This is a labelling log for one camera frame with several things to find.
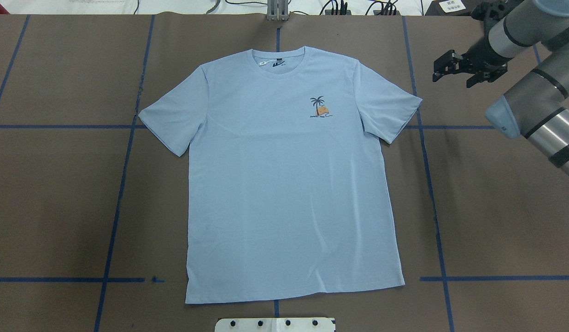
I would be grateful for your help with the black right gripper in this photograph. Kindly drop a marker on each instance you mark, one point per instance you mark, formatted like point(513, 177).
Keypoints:
point(484, 52)

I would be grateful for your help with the light blue t-shirt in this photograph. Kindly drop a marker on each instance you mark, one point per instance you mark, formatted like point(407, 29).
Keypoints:
point(287, 189)

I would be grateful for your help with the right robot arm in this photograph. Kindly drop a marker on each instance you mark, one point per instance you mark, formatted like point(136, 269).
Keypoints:
point(533, 108)

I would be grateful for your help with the white label card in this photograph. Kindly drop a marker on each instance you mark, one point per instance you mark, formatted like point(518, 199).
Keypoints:
point(451, 6)

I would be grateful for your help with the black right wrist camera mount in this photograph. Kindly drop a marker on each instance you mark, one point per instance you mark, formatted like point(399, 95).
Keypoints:
point(491, 12)

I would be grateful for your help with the aluminium frame post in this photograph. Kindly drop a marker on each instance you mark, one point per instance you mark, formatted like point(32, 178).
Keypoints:
point(277, 10)

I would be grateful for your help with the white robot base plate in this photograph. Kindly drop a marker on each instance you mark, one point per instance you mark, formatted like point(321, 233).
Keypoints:
point(286, 324)

